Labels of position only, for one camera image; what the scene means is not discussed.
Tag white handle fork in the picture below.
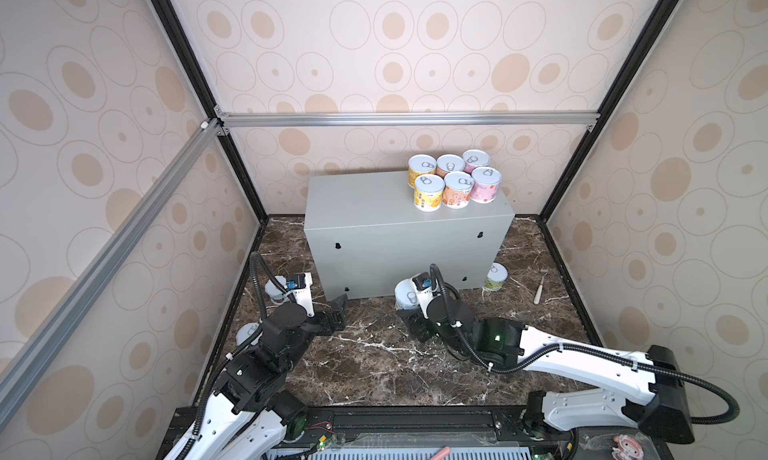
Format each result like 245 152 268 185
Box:
533 270 548 305

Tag pink toy figure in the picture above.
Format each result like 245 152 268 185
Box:
611 434 644 460

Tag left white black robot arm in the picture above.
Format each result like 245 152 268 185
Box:
166 294 348 459

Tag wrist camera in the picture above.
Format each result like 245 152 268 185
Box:
411 272 434 318
285 273 315 318

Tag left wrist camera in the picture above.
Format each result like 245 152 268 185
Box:
285 273 315 318

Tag grey metal cabinet box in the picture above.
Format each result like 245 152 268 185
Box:
304 171 515 300

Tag yellow label can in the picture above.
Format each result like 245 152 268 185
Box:
408 154 436 189

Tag diagonal aluminium rail left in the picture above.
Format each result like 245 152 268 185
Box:
1 118 223 428

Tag pink pen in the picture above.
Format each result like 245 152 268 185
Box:
429 447 451 460

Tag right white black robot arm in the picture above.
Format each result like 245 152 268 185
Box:
395 275 740 444

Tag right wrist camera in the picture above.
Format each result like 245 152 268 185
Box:
411 272 434 318

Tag brown orange label can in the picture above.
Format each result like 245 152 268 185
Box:
442 172 474 210

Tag orange pink label can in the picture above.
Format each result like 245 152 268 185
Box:
435 154 465 178

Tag teal label can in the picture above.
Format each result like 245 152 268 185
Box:
264 275 287 305

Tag horizontal aluminium rail back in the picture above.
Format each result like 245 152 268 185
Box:
220 111 600 129

